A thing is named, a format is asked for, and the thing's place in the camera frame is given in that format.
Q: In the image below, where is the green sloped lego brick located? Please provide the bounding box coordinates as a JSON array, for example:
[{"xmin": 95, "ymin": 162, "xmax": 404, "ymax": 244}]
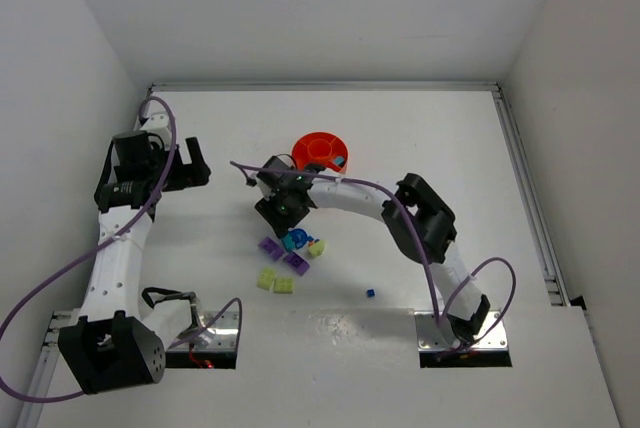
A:
[{"xmin": 307, "ymin": 239, "xmax": 326, "ymax": 258}]

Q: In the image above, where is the light green rounded lego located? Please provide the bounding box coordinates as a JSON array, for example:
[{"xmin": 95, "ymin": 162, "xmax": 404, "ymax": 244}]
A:
[{"xmin": 272, "ymin": 277, "xmax": 295, "ymax": 294}]

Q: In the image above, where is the teal long lego brick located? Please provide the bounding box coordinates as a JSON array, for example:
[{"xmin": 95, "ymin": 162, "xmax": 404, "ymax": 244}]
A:
[{"xmin": 281, "ymin": 233, "xmax": 296, "ymax": 252}]

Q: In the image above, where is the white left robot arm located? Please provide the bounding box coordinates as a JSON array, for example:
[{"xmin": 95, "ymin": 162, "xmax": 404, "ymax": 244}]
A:
[{"xmin": 58, "ymin": 130, "xmax": 211, "ymax": 395}]

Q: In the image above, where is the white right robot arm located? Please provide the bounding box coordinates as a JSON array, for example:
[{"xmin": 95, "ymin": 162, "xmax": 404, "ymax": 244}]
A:
[{"xmin": 246, "ymin": 156, "xmax": 490, "ymax": 346}]

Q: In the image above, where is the blue arch lego piece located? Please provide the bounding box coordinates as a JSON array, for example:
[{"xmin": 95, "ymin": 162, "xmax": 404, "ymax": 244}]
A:
[{"xmin": 289, "ymin": 228, "xmax": 314, "ymax": 249}]

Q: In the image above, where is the purple rounded lego brick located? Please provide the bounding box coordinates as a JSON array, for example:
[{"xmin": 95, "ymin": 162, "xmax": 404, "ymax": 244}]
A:
[{"xmin": 258, "ymin": 237, "xmax": 285, "ymax": 262}]

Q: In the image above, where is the purple square lego brick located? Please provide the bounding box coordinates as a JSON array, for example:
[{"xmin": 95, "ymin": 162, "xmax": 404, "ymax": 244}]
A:
[{"xmin": 283, "ymin": 252, "xmax": 310, "ymax": 276}]

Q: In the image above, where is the orange round divided container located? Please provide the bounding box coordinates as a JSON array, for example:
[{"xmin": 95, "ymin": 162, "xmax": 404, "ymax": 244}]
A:
[{"xmin": 291, "ymin": 132, "xmax": 349, "ymax": 173}]

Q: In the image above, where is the light green square lego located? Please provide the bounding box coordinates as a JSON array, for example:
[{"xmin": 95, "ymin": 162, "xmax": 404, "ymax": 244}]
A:
[{"xmin": 256, "ymin": 267, "xmax": 277, "ymax": 292}]

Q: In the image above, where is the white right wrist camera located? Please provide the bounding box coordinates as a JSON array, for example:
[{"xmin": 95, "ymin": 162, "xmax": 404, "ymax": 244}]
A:
[{"xmin": 246, "ymin": 173, "xmax": 272, "ymax": 198}]

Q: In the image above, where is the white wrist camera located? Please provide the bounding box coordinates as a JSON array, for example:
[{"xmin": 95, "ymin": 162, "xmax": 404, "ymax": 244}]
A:
[
  {"xmin": 140, "ymin": 112, "xmax": 172, "ymax": 144},
  {"xmin": 246, "ymin": 173, "xmax": 272, "ymax": 198}
]

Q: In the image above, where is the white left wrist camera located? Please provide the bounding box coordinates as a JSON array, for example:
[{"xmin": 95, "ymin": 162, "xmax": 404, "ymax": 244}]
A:
[{"xmin": 140, "ymin": 112, "xmax": 172, "ymax": 144}]

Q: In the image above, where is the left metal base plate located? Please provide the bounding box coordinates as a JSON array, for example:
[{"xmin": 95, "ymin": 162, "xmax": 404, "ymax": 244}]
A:
[{"xmin": 167, "ymin": 309, "xmax": 242, "ymax": 353}]

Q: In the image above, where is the metal base plate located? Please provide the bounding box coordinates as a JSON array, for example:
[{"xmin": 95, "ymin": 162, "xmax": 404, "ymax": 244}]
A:
[
  {"xmin": 414, "ymin": 310, "xmax": 509, "ymax": 354},
  {"xmin": 167, "ymin": 309, "xmax": 242, "ymax": 353}
]

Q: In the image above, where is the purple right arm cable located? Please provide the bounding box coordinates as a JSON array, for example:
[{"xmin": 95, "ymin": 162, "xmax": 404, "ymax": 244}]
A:
[{"xmin": 229, "ymin": 160, "xmax": 518, "ymax": 349}]

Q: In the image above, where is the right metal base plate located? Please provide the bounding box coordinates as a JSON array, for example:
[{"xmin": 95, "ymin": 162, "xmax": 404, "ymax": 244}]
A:
[{"xmin": 414, "ymin": 310, "xmax": 509, "ymax": 354}]

